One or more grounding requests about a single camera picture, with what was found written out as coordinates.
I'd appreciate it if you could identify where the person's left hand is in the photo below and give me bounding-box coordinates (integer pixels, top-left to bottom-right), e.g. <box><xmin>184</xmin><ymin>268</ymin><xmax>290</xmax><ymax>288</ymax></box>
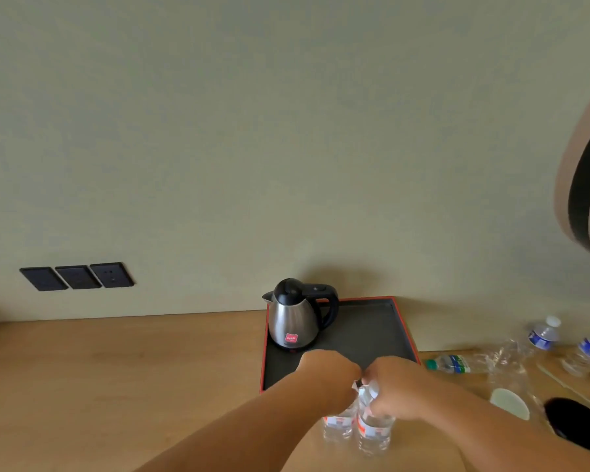
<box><xmin>294</xmin><ymin>349</ymin><xmax>364</xmax><ymax>414</ymax></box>

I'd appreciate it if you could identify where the person's left forearm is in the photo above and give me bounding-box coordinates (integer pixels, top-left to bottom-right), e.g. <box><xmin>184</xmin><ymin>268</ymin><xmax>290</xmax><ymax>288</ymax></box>
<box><xmin>132</xmin><ymin>382</ymin><xmax>336</xmax><ymax>472</ymax></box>

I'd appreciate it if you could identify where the steel and black kettle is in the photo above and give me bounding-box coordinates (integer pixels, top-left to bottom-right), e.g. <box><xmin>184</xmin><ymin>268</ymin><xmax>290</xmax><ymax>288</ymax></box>
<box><xmin>262</xmin><ymin>278</ymin><xmax>340</xmax><ymax>351</ymax></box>

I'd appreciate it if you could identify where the person's right hand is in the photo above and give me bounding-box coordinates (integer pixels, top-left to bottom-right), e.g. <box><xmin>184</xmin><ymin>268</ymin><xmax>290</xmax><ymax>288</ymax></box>
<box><xmin>363</xmin><ymin>356</ymin><xmax>439</xmax><ymax>421</ymax></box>

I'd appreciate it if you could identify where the black tray with red rim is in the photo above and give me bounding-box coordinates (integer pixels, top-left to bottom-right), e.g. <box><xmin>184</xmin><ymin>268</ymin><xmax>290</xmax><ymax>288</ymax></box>
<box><xmin>259</xmin><ymin>296</ymin><xmax>422</xmax><ymax>394</ymax></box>

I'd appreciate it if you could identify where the green-capped plastic bottle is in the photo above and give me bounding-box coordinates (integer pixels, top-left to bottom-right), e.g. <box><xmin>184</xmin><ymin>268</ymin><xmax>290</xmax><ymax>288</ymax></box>
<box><xmin>425</xmin><ymin>353</ymin><xmax>492</xmax><ymax>375</ymax></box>

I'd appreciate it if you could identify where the black round object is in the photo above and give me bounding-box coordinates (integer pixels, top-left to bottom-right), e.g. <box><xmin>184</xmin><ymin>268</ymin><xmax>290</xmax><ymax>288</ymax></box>
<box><xmin>544</xmin><ymin>397</ymin><xmax>590</xmax><ymax>458</ymax></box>

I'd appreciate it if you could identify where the blue-labelled water bottle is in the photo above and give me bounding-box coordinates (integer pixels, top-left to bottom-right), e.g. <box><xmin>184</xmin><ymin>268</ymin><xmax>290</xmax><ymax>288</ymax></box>
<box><xmin>521</xmin><ymin>315</ymin><xmax>562</xmax><ymax>359</ymax></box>
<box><xmin>560</xmin><ymin>327</ymin><xmax>590</xmax><ymax>378</ymax></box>

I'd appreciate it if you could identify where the white cup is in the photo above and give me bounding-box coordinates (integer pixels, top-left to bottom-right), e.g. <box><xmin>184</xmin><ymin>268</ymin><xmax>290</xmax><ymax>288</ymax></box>
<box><xmin>489</xmin><ymin>387</ymin><xmax>530</xmax><ymax>422</ymax></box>

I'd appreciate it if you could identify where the wooden table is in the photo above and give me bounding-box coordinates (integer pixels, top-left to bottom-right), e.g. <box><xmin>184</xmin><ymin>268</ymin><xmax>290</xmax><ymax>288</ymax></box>
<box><xmin>0</xmin><ymin>309</ymin><xmax>590</xmax><ymax>472</ymax></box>

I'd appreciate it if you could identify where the person's right forearm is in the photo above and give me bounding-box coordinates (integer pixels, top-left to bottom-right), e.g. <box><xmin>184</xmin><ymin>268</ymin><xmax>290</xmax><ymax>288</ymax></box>
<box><xmin>412</xmin><ymin>378</ymin><xmax>590</xmax><ymax>472</ymax></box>

